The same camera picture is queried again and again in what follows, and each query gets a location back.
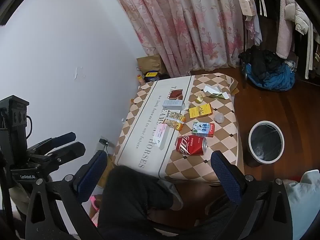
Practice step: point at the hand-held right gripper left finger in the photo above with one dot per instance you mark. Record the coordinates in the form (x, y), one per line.
(93, 172)

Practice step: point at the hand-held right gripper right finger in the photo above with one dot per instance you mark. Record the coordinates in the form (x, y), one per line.
(225, 176)

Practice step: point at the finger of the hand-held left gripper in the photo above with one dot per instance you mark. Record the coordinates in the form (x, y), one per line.
(63, 138)
(72, 150)

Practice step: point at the white rimmed trash bin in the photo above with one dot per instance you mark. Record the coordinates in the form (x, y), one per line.
(266, 142)

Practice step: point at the yellow cigarette box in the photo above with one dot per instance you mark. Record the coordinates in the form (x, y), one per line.
(200, 111)

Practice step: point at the dark plug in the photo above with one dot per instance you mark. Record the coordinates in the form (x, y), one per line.
(103, 141)

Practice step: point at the pink item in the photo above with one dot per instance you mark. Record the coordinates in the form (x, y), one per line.
(94, 210)

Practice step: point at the person's leg in black pants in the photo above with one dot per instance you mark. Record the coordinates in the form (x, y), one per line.
(130, 200)

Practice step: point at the red soda can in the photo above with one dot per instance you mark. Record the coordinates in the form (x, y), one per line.
(190, 145)

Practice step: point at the blue white milk carton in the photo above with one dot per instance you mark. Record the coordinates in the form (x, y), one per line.
(203, 129)

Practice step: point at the person's grey shoe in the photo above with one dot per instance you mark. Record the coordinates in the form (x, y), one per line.
(175, 195)

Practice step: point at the pink white box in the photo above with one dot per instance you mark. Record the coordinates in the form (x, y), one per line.
(162, 135)

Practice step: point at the yellow snack packet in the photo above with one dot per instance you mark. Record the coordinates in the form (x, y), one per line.
(173, 120)

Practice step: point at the pale cloth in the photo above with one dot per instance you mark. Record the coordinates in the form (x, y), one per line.
(303, 202)

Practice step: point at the white opened paper box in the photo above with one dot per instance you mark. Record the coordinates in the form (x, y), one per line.
(212, 91)

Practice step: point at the white grey box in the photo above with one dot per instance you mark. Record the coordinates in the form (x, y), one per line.
(173, 105)

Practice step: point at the red brown packet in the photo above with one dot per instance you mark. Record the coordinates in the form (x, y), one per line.
(176, 94)

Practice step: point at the orange bottle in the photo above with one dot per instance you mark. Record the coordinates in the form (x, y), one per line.
(140, 80)

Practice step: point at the yellow blue container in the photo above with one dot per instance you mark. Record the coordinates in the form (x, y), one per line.
(151, 76)

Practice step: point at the blue cloth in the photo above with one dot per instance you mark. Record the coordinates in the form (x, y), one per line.
(277, 80)

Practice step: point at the brown paper bag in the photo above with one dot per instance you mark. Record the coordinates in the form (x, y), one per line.
(150, 63)

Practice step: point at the dark clothes pile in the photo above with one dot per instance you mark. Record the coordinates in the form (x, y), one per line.
(262, 60)

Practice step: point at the pink floral curtain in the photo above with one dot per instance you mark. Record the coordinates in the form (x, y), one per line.
(185, 25)

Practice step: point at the pink fleece garment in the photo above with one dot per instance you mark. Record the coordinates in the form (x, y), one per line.
(285, 30)

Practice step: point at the white floral hanging garment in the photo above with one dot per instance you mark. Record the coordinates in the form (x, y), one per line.
(248, 5)

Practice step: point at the white puffer jacket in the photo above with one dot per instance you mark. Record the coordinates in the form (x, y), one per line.
(298, 15)

